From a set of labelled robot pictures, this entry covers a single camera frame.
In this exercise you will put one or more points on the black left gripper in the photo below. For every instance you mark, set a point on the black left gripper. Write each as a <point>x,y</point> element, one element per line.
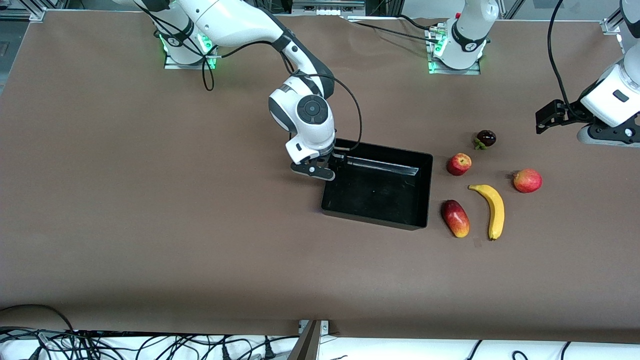
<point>571,111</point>

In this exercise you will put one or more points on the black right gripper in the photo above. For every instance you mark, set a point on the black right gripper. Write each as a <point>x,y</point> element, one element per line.
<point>334,158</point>

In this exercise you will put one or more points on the black plastic box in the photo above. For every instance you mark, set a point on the black plastic box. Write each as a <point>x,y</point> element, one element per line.
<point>385,200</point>

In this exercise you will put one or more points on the small red apple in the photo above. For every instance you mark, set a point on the small red apple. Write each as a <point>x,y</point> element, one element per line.
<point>459,164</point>

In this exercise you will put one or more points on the yellow banana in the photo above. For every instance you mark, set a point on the yellow banana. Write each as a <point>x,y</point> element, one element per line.
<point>496,210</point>

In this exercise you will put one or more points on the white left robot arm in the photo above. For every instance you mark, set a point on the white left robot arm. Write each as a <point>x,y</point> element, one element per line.
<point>470,30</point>

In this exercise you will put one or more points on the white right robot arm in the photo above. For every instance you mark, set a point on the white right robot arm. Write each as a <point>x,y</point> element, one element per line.
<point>235,22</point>

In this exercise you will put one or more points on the silver electronics box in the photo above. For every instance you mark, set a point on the silver electronics box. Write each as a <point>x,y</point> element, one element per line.
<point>327,6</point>

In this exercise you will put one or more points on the dark purple mangosteen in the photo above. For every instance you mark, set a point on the dark purple mangosteen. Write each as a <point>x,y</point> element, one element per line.
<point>486,138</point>

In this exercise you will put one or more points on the red apple with stem nub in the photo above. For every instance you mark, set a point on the red apple with stem nub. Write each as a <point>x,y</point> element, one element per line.
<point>528,181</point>

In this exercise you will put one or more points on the aluminium profile corner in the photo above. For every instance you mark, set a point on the aluminium profile corner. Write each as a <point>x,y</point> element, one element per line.
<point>35,14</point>
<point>609,26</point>

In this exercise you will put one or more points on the red yellow mango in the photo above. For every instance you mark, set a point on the red yellow mango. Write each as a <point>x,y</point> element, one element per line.
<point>455,219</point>

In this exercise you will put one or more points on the grey metal bar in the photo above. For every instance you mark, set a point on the grey metal bar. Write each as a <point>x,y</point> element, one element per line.
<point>306,345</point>

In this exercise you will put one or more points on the black power plug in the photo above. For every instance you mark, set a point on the black power plug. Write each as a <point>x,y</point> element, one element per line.
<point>269,351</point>
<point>225,352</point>

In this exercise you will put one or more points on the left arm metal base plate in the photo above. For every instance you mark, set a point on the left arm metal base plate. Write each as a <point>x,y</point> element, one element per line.
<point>437,70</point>

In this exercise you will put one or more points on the silver bracket plate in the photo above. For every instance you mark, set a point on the silver bracket plate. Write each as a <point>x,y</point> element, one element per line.
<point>324,327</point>

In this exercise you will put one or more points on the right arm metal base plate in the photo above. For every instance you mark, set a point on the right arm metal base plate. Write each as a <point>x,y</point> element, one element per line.
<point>172,64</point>

